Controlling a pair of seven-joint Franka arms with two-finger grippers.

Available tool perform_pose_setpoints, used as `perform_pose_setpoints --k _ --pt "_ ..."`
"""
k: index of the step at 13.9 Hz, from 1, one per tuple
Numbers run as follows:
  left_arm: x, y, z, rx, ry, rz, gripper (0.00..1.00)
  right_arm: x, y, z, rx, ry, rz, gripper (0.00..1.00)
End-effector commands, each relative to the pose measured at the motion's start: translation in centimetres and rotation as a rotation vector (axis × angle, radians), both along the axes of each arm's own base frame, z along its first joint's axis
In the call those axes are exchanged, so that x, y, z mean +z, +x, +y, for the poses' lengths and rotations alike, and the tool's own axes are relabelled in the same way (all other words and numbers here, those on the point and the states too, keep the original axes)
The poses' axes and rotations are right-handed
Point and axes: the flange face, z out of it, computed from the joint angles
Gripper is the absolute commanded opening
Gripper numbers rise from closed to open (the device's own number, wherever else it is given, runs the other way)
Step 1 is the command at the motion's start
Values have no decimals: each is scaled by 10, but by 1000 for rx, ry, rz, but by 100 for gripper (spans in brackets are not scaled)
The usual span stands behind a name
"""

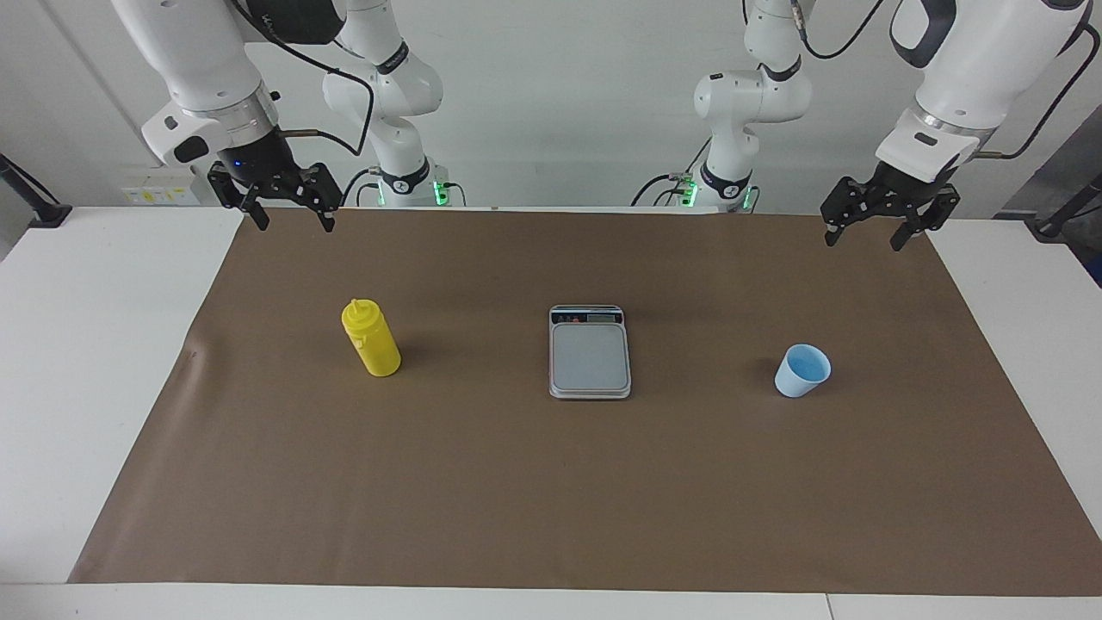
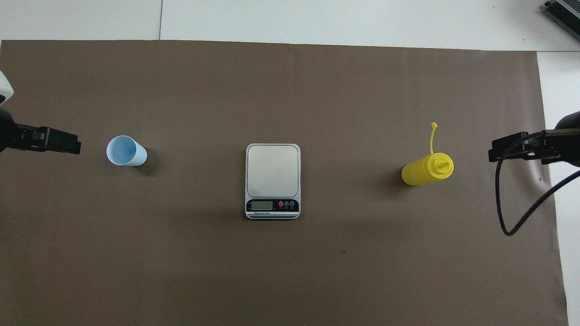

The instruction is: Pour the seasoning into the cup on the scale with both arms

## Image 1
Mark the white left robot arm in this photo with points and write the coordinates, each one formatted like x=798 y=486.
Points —
x=990 y=60

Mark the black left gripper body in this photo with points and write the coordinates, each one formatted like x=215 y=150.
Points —
x=904 y=188

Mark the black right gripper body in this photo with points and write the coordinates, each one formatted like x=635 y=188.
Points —
x=263 y=168

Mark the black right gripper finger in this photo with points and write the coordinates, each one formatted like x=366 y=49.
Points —
x=234 y=194
x=323 y=189

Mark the black clamp stand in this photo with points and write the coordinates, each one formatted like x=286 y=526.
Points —
x=1055 y=226
x=47 y=213

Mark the silver digital kitchen scale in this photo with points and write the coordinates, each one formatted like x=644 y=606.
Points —
x=590 y=357

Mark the brown paper table mat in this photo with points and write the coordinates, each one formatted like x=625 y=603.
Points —
x=551 y=491

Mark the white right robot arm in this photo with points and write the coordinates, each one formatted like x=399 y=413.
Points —
x=198 y=52

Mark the white wall outlet box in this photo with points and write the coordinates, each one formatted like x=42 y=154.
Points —
x=159 y=191

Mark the yellow squeeze bottle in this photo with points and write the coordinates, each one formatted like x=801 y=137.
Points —
x=374 y=344

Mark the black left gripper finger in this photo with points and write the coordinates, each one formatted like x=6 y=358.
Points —
x=848 y=200
x=930 y=211

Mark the light blue plastic cup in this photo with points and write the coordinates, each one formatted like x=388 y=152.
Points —
x=801 y=375

